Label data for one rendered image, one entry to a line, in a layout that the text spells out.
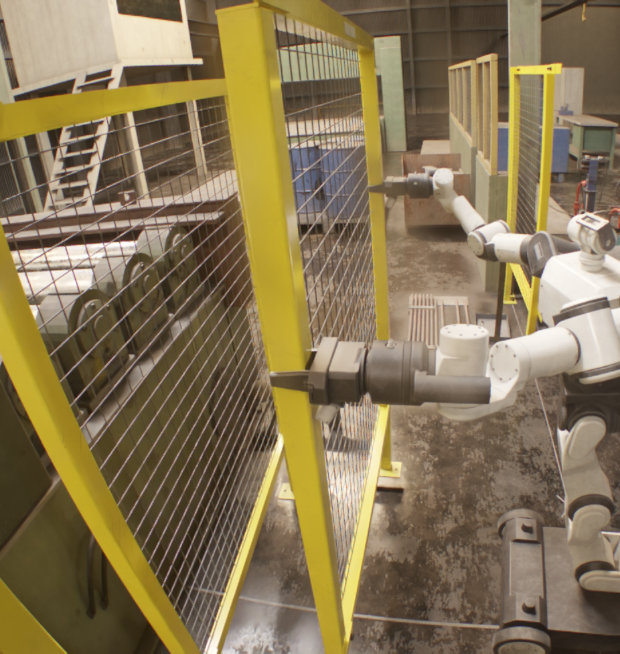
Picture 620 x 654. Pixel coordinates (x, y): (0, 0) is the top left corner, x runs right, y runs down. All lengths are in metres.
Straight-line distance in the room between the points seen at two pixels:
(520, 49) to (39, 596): 4.18
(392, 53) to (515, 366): 11.36
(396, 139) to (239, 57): 11.46
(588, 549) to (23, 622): 1.61
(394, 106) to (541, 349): 11.30
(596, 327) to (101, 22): 9.07
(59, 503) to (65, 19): 8.99
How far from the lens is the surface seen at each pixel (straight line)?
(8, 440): 1.36
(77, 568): 1.69
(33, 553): 1.52
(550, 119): 2.81
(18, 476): 1.41
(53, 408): 0.78
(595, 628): 1.94
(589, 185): 4.26
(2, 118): 0.73
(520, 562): 1.98
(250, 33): 0.55
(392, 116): 11.92
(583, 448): 1.39
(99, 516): 0.91
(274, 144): 0.55
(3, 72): 5.70
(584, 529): 1.64
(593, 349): 0.78
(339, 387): 0.63
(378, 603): 2.06
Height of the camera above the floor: 1.80
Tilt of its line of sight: 28 degrees down
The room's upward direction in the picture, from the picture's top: 7 degrees counter-clockwise
